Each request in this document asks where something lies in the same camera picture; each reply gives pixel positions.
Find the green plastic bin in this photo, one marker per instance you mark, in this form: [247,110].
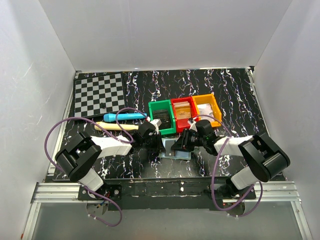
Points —
[163,104]

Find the cream plastic crayon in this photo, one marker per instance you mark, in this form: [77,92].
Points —
[99,126]

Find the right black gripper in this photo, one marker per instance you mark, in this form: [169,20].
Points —
[185,139]

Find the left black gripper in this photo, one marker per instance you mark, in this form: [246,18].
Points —
[155,141]

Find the orange card in red bin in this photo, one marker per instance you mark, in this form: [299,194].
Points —
[182,110]

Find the white card in yellow bin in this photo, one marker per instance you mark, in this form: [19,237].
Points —
[205,109]

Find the checkered chessboard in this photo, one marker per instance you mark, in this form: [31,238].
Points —
[90,92]

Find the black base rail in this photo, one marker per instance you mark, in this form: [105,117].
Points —
[159,193]

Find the blue plastic crayon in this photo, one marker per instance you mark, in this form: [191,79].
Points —
[111,117]

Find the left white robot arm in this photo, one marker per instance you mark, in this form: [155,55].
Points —
[77,158]

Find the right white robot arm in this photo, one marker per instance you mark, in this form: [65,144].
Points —
[264,158]

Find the green card holder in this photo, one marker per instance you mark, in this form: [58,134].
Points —
[173,154]

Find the yellow plastic bin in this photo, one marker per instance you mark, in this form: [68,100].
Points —
[209,98]

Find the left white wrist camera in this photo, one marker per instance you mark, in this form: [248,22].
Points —
[156,123]

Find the red plastic bin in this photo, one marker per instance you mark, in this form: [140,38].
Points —
[183,124]

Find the black card in green bin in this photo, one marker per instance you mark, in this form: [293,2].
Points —
[164,116]

